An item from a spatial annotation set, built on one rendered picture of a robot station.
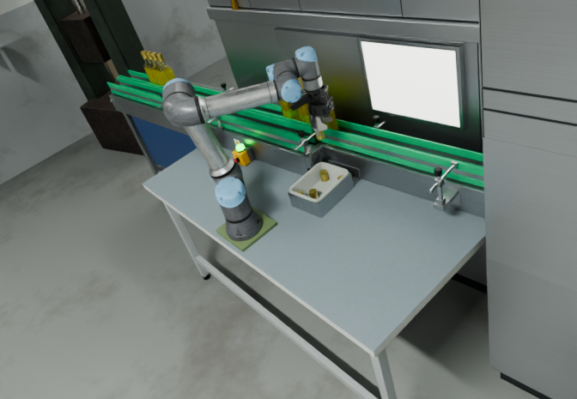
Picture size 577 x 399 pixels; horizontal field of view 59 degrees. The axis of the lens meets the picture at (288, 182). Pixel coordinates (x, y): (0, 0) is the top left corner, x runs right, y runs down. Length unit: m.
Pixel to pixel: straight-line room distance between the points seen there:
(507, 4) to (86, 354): 2.69
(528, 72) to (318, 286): 0.97
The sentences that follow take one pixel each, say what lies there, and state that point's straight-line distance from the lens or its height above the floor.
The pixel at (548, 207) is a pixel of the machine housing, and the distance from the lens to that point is 1.59.
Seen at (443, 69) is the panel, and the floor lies 1.23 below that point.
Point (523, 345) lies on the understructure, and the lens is 2.12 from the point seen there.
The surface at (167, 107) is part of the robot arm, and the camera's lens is 1.81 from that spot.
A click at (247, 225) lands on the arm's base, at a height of 0.83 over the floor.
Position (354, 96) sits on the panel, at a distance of 2.24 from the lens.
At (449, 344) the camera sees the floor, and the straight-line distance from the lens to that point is 2.54.
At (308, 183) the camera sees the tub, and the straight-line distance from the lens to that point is 2.20.
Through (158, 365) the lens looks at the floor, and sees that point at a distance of 2.89.
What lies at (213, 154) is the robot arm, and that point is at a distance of 2.01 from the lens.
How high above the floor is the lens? 2.11
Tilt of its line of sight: 36 degrees down
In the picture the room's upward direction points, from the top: 18 degrees counter-clockwise
